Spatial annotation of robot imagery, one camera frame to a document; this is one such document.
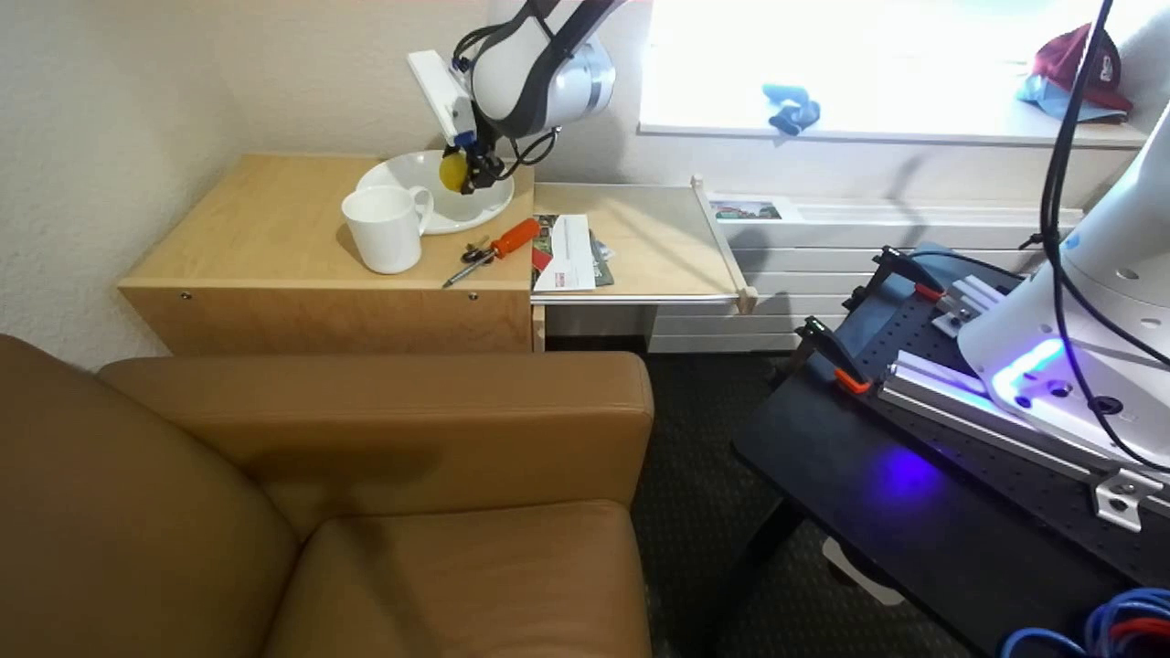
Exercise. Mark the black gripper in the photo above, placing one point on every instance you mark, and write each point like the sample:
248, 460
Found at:
478, 155

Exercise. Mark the white wall heater unit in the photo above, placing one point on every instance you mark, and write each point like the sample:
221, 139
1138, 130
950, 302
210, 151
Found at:
805, 258

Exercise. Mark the maroon cap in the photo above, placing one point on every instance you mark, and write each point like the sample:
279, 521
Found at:
1078, 72

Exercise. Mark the brown leather armchair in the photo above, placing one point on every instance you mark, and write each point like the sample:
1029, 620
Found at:
324, 504

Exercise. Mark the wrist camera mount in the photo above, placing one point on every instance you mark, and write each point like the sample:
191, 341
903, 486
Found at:
443, 96

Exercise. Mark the yellow lemon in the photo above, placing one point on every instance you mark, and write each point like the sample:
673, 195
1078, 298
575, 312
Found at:
455, 173

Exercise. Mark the white mug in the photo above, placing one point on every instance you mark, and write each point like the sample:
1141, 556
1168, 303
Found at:
386, 223

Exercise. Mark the white plate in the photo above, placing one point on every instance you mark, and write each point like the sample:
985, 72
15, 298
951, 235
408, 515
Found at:
452, 208

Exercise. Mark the orange handled screwdriver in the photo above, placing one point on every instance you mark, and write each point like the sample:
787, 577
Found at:
494, 251

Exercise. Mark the black robot table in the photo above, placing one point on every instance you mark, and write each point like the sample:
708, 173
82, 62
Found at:
979, 538

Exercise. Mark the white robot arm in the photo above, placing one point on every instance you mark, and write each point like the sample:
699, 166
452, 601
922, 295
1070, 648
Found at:
539, 72

